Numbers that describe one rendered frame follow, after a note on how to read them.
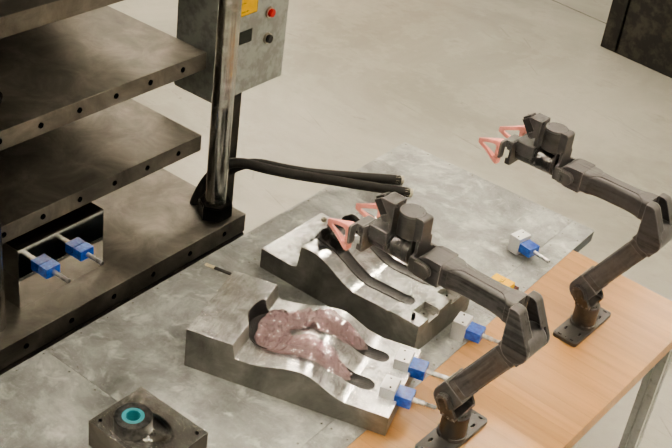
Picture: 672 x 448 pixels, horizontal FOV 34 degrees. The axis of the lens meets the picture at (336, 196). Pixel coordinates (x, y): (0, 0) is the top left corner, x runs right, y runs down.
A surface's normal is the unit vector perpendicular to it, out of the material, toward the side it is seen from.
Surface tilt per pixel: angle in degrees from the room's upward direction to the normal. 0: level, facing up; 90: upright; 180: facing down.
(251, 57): 90
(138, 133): 0
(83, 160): 0
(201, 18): 90
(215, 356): 90
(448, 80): 0
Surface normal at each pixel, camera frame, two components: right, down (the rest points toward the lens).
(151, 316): 0.12, -0.84
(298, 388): -0.34, 0.46
